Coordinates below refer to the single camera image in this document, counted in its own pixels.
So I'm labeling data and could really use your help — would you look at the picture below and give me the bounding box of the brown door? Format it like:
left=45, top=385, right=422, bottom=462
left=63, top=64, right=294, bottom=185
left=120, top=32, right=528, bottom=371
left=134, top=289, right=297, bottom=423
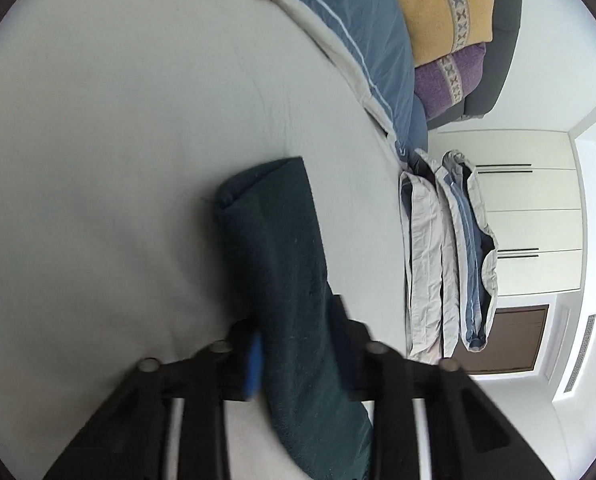
left=450, top=305, right=550, bottom=375

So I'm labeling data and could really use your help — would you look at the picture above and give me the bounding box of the white wall air vent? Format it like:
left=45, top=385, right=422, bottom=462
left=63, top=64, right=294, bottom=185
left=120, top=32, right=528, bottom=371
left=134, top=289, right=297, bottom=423
left=563, top=313, right=596, bottom=393

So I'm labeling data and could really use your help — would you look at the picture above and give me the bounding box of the white bed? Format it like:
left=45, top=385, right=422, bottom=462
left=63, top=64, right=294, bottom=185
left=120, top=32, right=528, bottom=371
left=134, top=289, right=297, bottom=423
left=0, top=0, right=415, bottom=480

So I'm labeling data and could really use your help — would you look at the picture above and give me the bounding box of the dark green knit sweater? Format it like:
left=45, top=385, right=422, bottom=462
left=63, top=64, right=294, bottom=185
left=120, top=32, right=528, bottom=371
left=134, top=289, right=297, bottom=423
left=213, top=157, right=379, bottom=480

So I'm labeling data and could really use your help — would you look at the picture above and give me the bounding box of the blue grey duvet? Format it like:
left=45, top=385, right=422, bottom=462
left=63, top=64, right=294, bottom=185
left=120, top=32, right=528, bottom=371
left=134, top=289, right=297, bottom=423
left=180, top=0, right=429, bottom=159

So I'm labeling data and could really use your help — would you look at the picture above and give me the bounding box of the yellow patterned cushion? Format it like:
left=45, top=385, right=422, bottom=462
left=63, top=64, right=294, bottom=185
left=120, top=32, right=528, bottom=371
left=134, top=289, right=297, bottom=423
left=393, top=0, right=494, bottom=67

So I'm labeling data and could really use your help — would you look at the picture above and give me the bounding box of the dark grey sofa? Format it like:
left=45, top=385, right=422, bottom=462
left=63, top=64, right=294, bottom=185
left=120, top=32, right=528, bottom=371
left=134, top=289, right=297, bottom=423
left=383, top=0, right=523, bottom=131

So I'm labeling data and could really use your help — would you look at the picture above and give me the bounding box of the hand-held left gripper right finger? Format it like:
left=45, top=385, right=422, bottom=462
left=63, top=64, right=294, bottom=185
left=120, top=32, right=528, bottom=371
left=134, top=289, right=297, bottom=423
left=328, top=294, right=561, bottom=480

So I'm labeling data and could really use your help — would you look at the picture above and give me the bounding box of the white wardrobe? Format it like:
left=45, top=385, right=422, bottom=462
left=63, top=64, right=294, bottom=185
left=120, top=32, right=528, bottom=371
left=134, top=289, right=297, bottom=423
left=428, top=130, right=586, bottom=297

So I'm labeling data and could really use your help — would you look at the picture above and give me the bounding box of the purple patterned cushion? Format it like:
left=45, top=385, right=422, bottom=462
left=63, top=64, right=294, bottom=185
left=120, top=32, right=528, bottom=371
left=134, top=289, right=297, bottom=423
left=414, top=42, right=487, bottom=122

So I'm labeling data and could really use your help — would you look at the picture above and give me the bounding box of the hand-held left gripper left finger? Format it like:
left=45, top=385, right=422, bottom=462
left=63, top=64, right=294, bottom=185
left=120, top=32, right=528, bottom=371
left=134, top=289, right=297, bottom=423
left=42, top=320, right=265, bottom=480

